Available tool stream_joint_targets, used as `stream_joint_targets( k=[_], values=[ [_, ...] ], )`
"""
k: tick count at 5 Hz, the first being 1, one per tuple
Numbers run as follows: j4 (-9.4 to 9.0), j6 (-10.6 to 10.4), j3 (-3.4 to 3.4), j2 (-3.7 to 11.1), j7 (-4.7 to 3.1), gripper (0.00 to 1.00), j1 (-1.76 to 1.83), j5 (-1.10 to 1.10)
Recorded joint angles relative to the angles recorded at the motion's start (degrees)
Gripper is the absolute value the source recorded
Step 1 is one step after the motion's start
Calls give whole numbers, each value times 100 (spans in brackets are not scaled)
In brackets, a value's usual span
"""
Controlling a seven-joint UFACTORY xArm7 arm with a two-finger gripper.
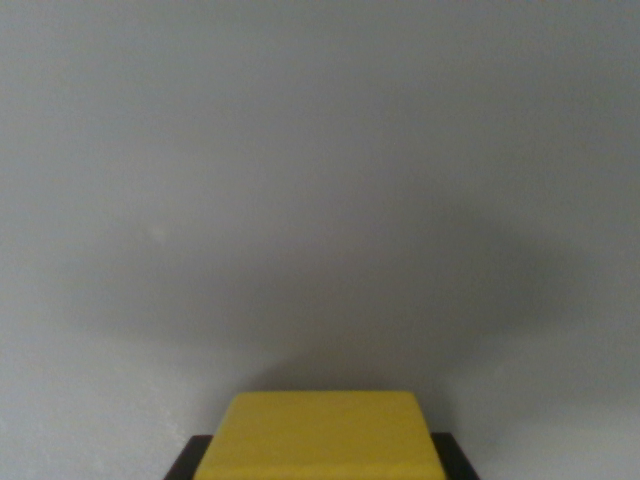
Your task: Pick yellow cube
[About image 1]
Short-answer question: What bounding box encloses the grey plastic bin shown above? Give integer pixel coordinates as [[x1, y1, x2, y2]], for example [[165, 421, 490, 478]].
[[0, 0, 640, 480]]

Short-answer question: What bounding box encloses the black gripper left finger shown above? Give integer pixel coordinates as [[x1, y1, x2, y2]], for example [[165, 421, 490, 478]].
[[163, 435, 215, 480]]

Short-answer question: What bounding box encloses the yellow cube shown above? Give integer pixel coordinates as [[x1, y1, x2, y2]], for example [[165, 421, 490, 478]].
[[194, 391, 447, 480]]

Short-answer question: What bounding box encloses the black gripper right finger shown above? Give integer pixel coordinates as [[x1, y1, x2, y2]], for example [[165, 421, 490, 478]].
[[430, 432, 483, 480]]

